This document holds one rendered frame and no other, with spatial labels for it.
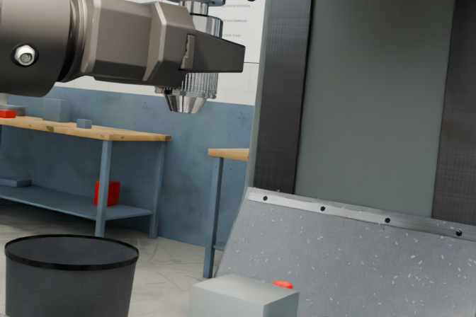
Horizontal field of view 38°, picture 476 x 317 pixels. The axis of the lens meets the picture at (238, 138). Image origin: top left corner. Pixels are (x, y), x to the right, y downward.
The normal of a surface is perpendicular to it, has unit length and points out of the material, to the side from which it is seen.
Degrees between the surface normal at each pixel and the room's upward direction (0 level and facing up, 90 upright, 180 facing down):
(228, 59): 90
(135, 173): 90
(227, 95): 90
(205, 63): 90
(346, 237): 63
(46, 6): 76
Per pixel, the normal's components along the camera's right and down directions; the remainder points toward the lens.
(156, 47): -0.82, -0.07
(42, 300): -0.23, 0.09
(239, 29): -0.54, 0.00
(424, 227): -0.43, -0.46
